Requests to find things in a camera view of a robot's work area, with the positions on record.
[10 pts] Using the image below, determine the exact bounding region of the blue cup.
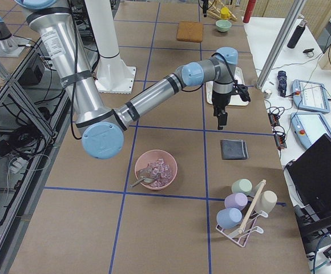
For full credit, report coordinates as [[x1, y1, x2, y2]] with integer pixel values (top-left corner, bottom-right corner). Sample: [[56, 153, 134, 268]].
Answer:
[[216, 208, 243, 229]]

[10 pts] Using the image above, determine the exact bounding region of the black laptop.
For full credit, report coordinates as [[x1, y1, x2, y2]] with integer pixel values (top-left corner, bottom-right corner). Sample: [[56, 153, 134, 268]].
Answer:
[[285, 132, 331, 237]]

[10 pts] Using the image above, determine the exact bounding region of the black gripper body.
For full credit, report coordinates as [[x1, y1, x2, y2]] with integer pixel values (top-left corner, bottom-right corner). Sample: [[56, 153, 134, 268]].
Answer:
[[212, 91, 231, 116]]

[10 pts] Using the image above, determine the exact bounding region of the black water bottle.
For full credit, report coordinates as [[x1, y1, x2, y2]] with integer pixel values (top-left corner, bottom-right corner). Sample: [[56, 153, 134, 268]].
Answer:
[[287, 19, 308, 49]]

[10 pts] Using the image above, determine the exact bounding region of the purple cup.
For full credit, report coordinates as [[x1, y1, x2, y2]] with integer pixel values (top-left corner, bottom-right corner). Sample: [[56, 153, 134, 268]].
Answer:
[[224, 192, 248, 211]]

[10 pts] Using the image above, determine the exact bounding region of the beige cup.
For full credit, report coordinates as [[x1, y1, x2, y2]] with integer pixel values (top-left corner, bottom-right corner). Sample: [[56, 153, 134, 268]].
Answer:
[[254, 190, 277, 214]]

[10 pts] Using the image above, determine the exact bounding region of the light wooden rack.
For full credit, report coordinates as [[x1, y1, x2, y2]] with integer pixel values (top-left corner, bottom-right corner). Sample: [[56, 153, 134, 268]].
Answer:
[[207, 0, 237, 22]]

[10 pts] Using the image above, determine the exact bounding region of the pink bowl with ice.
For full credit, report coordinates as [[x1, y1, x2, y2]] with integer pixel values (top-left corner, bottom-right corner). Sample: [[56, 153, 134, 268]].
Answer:
[[134, 150, 177, 190]]

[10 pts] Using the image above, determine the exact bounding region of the green ceramic bowl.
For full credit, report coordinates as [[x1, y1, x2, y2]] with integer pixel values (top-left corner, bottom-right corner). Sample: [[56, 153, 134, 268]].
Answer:
[[215, 19, 232, 33]]

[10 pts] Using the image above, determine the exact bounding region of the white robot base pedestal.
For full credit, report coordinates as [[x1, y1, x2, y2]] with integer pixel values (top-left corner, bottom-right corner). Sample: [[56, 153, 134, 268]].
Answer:
[[85, 0, 136, 94]]

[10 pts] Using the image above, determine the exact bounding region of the grey folded cloth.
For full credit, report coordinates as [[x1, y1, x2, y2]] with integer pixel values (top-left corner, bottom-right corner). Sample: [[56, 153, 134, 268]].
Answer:
[[220, 139, 249, 160]]

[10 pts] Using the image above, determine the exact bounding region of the yellow cup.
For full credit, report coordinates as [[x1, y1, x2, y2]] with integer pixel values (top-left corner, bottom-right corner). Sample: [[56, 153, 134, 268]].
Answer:
[[220, 7, 231, 19]]

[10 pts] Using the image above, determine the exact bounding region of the teach pendant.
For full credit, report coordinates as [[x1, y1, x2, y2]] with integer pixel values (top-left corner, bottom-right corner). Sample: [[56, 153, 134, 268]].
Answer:
[[291, 79, 330, 114], [290, 112, 331, 149]]

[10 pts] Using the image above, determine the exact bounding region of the cream bear print tray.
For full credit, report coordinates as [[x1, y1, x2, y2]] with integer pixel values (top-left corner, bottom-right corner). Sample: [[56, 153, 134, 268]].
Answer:
[[205, 67, 249, 107]]

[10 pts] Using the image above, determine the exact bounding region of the teach pendant far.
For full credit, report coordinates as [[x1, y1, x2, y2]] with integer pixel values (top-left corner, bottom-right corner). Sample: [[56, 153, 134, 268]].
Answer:
[[291, 79, 330, 114]]

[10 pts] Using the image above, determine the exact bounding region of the red cylinder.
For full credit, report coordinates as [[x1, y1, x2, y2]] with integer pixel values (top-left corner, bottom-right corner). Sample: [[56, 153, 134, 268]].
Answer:
[[243, 0, 257, 23]]

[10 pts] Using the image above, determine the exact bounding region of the teach pendant near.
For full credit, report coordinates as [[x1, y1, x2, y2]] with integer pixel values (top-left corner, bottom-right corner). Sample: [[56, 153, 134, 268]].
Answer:
[[290, 112, 331, 149]]

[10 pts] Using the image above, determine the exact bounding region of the folded dark umbrella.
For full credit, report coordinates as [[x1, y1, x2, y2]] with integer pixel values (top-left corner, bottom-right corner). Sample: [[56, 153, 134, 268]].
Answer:
[[277, 70, 287, 97]]

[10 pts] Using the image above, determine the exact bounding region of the white wire cup rack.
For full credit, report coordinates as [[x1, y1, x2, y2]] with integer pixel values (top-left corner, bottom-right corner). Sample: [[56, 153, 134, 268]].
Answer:
[[216, 179, 271, 247]]

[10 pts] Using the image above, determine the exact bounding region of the aluminium frame post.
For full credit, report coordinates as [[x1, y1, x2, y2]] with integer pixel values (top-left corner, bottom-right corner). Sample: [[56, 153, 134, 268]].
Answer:
[[256, 0, 306, 90]]

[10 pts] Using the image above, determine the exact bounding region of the green cup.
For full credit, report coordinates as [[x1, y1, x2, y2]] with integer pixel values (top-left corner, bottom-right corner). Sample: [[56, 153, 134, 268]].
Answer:
[[231, 179, 253, 195]]

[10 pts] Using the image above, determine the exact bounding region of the brown wood-grain tray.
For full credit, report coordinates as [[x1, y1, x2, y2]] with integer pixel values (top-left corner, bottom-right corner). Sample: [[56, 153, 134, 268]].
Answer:
[[176, 21, 203, 43]]

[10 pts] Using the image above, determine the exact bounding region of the metal scoop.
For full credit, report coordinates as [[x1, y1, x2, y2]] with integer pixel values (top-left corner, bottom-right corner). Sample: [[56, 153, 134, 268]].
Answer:
[[130, 169, 155, 187]]

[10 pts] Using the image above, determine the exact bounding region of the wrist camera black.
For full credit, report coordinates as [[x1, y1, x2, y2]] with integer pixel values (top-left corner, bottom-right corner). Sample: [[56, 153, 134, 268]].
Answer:
[[235, 84, 251, 102]]

